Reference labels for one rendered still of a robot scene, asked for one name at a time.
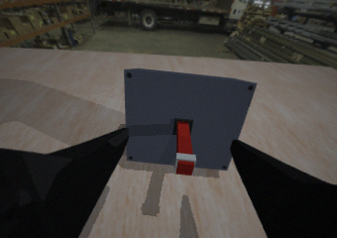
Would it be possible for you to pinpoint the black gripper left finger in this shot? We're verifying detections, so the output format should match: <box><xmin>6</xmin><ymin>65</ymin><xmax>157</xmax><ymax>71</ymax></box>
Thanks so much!
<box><xmin>0</xmin><ymin>128</ymin><xmax>129</xmax><ymax>238</ymax></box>

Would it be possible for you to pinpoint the dark grey sloped panel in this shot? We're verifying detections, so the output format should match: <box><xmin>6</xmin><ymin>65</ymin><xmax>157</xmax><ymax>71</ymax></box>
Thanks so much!
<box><xmin>124</xmin><ymin>68</ymin><xmax>257</xmax><ymax>171</ymax></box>

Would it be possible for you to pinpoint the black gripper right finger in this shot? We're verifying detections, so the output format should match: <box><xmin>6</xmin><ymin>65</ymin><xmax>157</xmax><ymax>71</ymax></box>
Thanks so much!
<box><xmin>230</xmin><ymin>140</ymin><xmax>337</xmax><ymax>238</ymax></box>

